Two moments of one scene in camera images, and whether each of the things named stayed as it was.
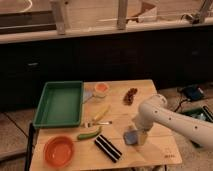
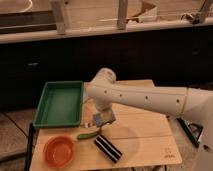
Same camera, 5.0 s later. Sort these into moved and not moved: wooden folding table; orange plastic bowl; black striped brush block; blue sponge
Moved: blue sponge
Not moved: black striped brush block; orange plastic bowl; wooden folding table
